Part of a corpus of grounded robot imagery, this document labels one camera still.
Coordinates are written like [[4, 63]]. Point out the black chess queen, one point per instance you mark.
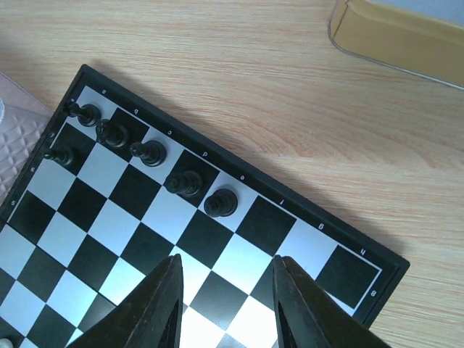
[[187, 183]]

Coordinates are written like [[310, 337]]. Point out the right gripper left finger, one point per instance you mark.
[[150, 316]]

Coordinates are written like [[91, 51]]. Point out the black silver chess board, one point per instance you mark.
[[76, 240]]

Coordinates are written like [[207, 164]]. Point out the black chess pawn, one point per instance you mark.
[[63, 156]]

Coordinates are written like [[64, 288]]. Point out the black chess bishop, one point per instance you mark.
[[152, 153]]

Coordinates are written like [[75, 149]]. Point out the white chess piece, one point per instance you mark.
[[6, 343]]

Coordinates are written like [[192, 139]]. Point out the black chess king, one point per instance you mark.
[[221, 203]]

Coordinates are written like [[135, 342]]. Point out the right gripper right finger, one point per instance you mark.
[[307, 317]]

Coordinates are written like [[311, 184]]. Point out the empty gold silver tin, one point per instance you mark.
[[424, 38]]

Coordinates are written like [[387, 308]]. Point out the black chess piece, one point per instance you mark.
[[88, 115], [110, 133]]

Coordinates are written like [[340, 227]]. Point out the silver tin with pieces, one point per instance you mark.
[[23, 119]]

